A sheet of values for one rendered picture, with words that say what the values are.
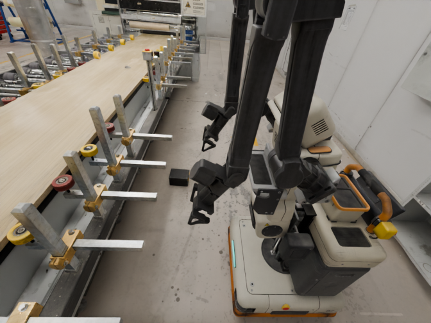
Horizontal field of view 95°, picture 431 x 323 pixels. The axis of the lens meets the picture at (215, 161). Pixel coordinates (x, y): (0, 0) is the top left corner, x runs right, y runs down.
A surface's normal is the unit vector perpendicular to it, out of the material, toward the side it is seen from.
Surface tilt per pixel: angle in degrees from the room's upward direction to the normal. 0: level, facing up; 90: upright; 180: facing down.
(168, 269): 0
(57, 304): 0
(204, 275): 0
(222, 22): 90
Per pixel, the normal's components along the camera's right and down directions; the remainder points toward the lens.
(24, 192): 0.07, -0.77
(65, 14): 0.01, 0.64
